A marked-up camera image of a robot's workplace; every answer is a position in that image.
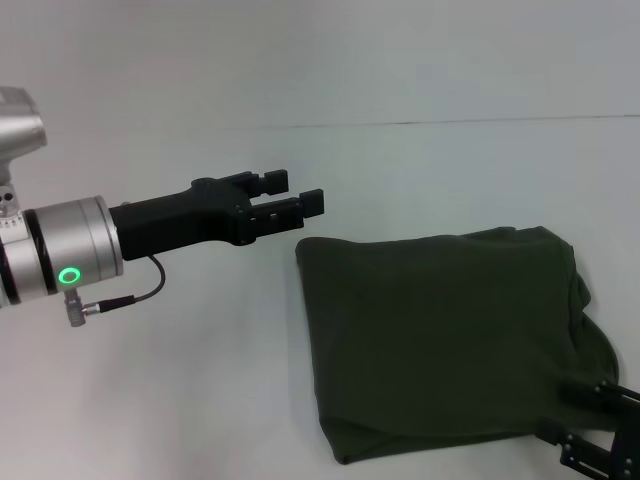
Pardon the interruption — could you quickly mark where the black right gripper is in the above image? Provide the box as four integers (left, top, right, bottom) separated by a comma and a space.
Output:
536, 378, 640, 480

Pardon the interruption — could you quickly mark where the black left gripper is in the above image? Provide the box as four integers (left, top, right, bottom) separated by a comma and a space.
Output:
108, 169, 327, 263

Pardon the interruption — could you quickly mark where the dark green FREE! t-shirt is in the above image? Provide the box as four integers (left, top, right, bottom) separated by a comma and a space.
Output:
294, 225, 621, 453

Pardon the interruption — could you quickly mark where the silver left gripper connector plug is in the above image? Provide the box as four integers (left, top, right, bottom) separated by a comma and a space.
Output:
61, 287, 87, 330

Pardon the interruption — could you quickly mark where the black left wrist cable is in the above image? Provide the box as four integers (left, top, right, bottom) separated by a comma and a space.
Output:
82, 254, 167, 315

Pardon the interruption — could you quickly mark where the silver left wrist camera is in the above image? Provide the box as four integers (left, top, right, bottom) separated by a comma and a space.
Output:
0, 86, 49, 222

